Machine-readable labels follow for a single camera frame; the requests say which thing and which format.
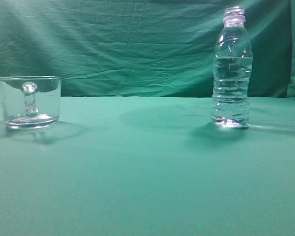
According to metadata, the green cloth backdrop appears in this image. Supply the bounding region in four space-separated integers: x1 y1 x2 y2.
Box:
0 0 295 97

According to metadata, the clear plastic water bottle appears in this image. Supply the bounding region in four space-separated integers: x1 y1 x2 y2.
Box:
211 6 253 128

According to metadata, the green table cloth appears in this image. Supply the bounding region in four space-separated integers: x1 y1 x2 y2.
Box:
0 97 295 236

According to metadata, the clear glass mug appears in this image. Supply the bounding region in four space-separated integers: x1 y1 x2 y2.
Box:
0 76 61 129

